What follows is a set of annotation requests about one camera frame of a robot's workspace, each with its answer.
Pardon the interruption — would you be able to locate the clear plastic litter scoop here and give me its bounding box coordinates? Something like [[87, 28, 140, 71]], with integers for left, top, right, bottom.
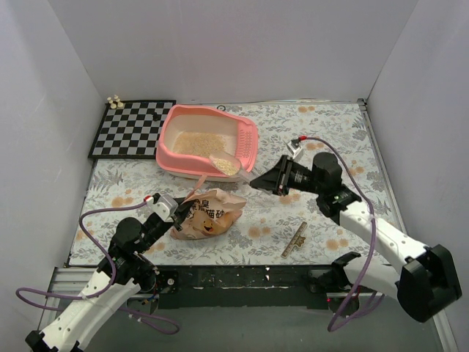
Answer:
[[209, 151, 256, 183]]

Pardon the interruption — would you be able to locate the orange cat litter bag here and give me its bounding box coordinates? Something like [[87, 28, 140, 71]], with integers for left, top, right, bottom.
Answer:
[[170, 175, 247, 241]]

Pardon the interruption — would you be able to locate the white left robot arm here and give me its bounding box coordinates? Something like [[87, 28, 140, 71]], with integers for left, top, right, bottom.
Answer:
[[26, 210, 188, 351]]

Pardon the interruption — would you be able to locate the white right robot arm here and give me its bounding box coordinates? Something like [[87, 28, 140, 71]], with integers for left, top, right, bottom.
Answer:
[[249, 153, 462, 323]]

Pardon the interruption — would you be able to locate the beige litter in box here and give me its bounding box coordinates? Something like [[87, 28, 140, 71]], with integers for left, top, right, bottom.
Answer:
[[173, 132, 226, 158]]

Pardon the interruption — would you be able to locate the pink cat litter box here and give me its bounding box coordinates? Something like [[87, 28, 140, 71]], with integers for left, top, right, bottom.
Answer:
[[155, 105, 259, 182]]

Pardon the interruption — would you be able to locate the brown bag sealing clip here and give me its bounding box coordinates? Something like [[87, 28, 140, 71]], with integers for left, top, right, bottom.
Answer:
[[281, 221, 308, 258]]

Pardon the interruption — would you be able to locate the black white chessboard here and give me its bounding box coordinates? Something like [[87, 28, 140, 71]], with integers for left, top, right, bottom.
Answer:
[[88, 100, 176, 160]]

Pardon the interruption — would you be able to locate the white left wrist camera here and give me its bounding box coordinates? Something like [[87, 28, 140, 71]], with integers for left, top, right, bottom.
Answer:
[[144, 194, 178, 222]]

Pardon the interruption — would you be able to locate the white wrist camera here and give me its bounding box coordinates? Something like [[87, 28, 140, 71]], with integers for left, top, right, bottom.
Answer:
[[286, 138, 303, 161], [144, 194, 178, 222]]

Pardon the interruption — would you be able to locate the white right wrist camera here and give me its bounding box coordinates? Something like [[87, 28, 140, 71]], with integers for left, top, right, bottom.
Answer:
[[286, 138, 303, 161]]

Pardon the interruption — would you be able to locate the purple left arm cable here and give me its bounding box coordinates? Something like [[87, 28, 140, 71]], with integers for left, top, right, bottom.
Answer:
[[14, 196, 181, 334]]

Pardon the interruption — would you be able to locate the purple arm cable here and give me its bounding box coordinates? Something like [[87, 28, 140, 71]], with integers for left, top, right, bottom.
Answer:
[[14, 196, 181, 334], [298, 135, 385, 333]]

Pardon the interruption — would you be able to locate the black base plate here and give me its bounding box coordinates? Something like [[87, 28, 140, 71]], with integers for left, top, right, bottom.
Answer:
[[124, 264, 382, 311]]

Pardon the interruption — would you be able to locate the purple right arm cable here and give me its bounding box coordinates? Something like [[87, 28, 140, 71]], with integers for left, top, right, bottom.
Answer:
[[298, 135, 385, 333]]

